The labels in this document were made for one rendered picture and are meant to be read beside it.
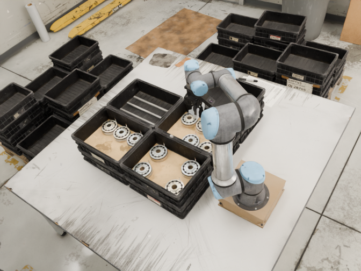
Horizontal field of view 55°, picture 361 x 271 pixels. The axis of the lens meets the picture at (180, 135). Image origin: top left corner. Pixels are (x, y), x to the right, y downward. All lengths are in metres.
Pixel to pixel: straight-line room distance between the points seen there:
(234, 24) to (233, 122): 2.59
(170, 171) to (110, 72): 1.75
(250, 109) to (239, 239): 0.75
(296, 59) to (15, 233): 2.66
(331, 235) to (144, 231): 1.36
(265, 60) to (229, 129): 2.04
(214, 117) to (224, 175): 0.35
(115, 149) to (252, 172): 0.85
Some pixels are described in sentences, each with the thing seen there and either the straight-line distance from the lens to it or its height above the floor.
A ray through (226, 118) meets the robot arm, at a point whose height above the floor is 1.42.
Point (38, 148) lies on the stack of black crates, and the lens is 3.17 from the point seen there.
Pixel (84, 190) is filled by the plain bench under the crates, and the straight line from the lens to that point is 2.15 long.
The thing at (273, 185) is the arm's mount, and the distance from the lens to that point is 1.89.
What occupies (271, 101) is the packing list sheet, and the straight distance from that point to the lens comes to 2.43.
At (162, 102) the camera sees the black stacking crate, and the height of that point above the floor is 0.83.
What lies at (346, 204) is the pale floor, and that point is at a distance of 2.86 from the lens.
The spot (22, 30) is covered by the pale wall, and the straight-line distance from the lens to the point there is 5.08.
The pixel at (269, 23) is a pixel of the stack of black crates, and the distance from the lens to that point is 3.59.
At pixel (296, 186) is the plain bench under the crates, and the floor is 0.70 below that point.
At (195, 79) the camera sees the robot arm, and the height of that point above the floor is 1.31.
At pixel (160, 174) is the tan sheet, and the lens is 1.91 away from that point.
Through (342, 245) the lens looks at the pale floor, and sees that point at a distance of 2.69.
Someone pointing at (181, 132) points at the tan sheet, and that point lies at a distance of 2.08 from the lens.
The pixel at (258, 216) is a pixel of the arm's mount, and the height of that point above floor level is 0.78.
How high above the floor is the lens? 2.36
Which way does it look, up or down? 48 degrees down
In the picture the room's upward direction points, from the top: 11 degrees counter-clockwise
